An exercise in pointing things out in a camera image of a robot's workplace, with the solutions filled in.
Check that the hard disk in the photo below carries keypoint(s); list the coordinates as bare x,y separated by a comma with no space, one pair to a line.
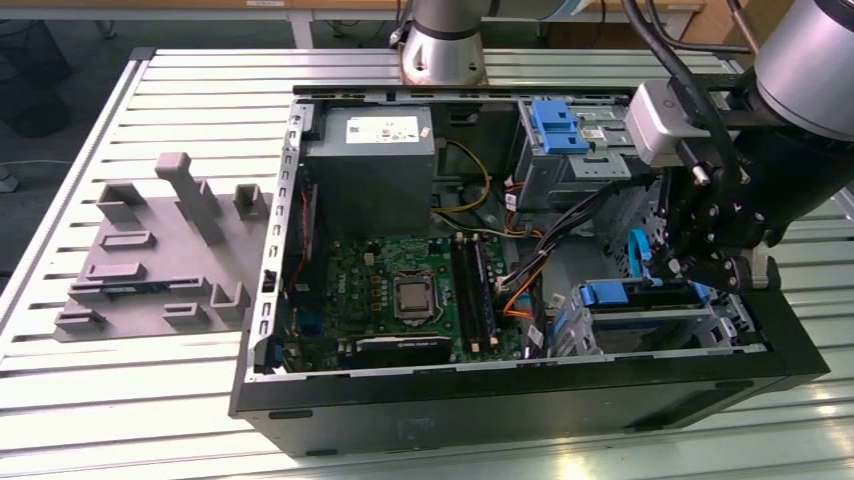
603,295

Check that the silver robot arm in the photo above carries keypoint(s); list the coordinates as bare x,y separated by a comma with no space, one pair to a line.
440,50

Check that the grey metal disk bay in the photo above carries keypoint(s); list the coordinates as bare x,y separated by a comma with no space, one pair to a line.
653,314

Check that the grey optical drive cage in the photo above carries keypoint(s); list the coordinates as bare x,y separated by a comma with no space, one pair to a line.
600,165

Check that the wooden cabinet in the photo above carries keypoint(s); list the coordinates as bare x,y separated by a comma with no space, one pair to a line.
700,25

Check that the blue plastic drive latch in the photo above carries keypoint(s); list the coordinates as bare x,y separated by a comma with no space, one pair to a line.
560,135

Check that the black RAM stick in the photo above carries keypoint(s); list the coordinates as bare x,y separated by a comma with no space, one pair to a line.
483,290

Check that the CPU socket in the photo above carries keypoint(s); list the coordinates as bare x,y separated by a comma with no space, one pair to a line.
437,300

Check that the silver CPU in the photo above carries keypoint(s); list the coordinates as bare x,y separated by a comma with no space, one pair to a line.
415,298

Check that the grey power supply unit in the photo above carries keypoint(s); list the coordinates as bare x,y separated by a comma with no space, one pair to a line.
367,190

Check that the black open PC case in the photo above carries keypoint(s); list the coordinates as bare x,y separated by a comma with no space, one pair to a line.
467,405

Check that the green motherboard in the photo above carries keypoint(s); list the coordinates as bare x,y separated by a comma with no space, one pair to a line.
353,260

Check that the black graphics card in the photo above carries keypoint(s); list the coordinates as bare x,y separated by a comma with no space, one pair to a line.
400,350

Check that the grey parts rack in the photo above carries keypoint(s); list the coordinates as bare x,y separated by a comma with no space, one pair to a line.
166,250

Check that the RAM stick in rack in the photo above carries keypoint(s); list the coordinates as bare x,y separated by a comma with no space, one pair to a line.
133,288

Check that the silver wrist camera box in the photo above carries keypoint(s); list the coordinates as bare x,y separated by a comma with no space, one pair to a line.
660,120

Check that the wooden desk white frame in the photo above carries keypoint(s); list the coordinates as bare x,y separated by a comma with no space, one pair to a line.
600,35
300,25

